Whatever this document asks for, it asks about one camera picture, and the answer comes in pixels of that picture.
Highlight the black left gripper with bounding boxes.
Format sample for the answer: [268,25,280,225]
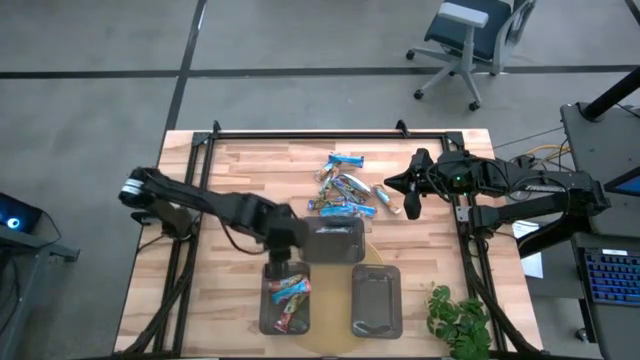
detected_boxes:
[262,207,309,280]

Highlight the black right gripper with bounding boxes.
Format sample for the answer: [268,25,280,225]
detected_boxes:
[383,148,481,221]

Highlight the red yellow granola bar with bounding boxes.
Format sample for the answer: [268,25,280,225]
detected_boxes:
[267,273,306,294]

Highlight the teal blue granola bar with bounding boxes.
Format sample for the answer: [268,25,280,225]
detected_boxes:
[271,278,313,306]

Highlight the multicolour granola bar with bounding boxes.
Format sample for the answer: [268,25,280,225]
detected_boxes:
[282,292,309,317]

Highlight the bright blue granola bar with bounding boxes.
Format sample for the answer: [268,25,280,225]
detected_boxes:
[328,152,366,171]

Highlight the light blue granola bar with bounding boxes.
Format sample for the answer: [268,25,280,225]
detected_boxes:
[319,202,378,220]

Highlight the green yellow granola bar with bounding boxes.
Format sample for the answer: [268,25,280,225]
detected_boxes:
[319,174,338,199]

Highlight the purple yellow granola bar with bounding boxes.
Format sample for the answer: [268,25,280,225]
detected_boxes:
[307,197,347,212]

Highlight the clear grey plastic tray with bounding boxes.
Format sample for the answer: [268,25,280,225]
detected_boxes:
[299,215,367,265]
[258,260,312,336]
[351,263,404,340]

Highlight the round woven straw placemat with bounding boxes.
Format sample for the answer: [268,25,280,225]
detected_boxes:
[292,243,387,357]

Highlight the black power adapter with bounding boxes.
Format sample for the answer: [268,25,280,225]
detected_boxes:
[509,153,540,171]

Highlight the black diagonal beam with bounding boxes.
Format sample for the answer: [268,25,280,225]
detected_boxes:
[517,219,592,260]

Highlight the green leafy plant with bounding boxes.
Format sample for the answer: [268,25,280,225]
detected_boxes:
[425,282,494,360]

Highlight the white paper sheet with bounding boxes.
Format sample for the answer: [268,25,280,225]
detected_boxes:
[512,219,545,280]

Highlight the grey office chair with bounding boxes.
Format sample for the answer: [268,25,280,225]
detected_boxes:
[405,0,538,112]

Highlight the grey side desk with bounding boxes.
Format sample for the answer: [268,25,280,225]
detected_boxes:
[559,102,640,239]

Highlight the black pole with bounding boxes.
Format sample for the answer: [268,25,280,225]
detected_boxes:
[581,67,640,122]

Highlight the blue lit screen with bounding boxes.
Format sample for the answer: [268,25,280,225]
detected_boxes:
[603,167,640,198]

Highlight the backlit black keyboard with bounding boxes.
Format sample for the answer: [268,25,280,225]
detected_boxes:
[582,248,640,307]

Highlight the grey metal stand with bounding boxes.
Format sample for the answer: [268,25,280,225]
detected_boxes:
[0,224,81,360]

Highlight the grey keyboard desk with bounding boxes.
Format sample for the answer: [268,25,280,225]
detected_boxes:
[571,232,640,360]

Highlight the computer with blue light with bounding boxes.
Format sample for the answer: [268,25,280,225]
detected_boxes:
[0,192,44,234]

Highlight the black metal table frame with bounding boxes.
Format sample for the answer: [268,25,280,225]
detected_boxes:
[113,119,544,360]

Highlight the yellow cable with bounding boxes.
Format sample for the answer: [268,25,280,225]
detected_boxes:
[519,143,571,166]

